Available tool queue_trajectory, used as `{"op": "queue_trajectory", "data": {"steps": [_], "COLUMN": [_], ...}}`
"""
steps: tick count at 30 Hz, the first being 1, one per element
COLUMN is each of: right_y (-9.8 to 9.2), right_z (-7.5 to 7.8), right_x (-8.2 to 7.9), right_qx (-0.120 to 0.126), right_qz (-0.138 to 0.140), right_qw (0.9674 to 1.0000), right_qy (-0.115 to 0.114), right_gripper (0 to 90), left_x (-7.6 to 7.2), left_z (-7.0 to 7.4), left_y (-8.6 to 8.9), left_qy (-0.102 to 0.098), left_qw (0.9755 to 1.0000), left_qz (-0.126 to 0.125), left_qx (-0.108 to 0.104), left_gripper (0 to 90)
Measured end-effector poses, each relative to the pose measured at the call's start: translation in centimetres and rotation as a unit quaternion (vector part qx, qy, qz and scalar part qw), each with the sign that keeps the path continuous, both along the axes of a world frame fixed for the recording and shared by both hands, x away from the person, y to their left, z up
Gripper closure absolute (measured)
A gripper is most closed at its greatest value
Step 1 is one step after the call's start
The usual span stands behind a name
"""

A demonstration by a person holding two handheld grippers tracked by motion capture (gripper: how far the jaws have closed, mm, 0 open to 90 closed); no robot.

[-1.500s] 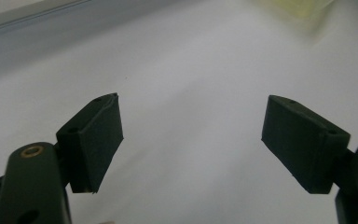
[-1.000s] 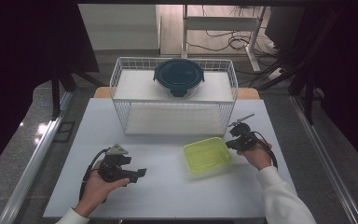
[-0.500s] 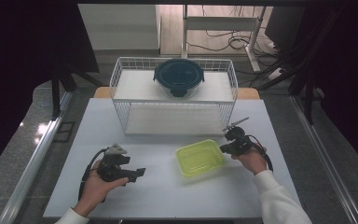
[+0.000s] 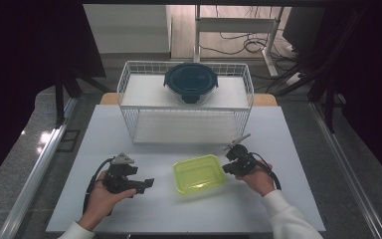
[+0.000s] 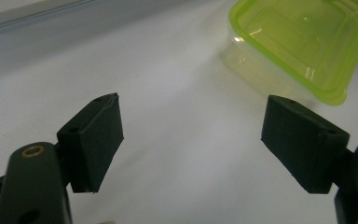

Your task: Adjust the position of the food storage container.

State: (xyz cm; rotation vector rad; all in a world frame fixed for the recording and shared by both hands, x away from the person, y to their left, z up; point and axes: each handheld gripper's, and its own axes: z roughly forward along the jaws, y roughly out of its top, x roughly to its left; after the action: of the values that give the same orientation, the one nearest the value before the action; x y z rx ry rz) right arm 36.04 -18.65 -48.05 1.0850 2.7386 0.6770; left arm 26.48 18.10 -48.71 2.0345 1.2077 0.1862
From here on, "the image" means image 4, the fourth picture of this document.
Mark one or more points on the aluminium rail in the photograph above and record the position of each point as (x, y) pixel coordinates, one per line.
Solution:
(35, 176)
(348, 169)

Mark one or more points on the white metal desk frame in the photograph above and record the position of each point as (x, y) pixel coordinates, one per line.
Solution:
(235, 25)

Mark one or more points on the person's right white sleeve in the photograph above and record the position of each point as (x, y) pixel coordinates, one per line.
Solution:
(291, 219)

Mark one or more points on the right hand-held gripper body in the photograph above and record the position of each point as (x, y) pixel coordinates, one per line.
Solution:
(243, 162)

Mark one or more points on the green plastic container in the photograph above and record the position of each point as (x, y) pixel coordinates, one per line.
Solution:
(199, 174)

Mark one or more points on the white cabinet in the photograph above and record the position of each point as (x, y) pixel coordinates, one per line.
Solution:
(126, 28)

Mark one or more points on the person's right hand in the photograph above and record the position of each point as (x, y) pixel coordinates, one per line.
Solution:
(260, 181)

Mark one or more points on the round blue lidded container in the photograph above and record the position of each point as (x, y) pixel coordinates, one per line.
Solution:
(190, 78)

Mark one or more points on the person's white sleeve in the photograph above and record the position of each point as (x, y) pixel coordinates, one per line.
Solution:
(291, 219)
(78, 233)

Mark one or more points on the person's left white sleeve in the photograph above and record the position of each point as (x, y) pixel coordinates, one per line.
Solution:
(78, 233)

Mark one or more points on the person's left hand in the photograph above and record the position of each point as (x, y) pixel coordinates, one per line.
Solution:
(99, 202)

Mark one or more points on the white power strip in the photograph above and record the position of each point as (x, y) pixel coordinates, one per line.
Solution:
(293, 79)

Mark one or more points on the black curtain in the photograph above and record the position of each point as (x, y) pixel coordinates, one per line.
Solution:
(374, 73)
(16, 76)

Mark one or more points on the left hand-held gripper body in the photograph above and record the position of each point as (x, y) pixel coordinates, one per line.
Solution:
(119, 181)

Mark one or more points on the black stand legs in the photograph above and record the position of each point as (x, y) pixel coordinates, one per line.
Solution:
(59, 103)
(328, 99)

